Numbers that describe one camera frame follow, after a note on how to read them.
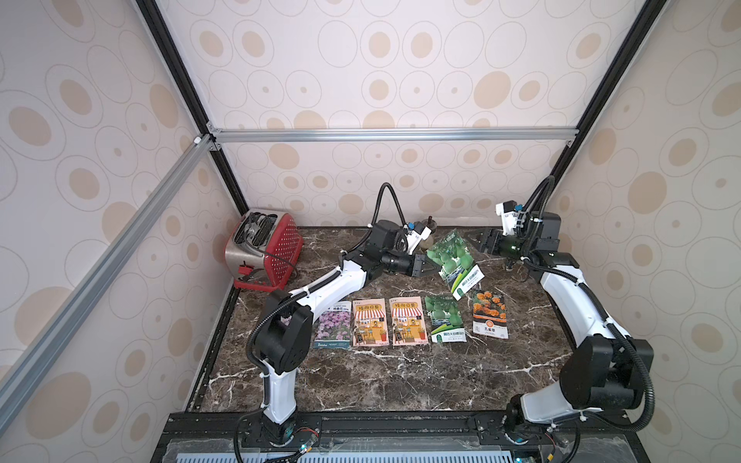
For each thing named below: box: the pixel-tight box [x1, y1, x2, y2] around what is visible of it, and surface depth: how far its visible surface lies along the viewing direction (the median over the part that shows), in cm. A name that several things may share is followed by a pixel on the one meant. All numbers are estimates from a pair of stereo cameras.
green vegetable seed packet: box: [426, 228, 486, 301], surface depth 81 cm
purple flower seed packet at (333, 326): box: [314, 299, 353, 350], surface depth 94 cm
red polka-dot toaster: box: [224, 208, 304, 292], surface depth 96 cm
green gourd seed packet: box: [424, 296, 467, 344], surface depth 94 cm
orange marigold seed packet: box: [471, 290, 509, 340], surface depth 97 cm
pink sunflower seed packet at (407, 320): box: [388, 296, 429, 347], surface depth 95 cm
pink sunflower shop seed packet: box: [352, 298, 390, 347], surface depth 94 cm
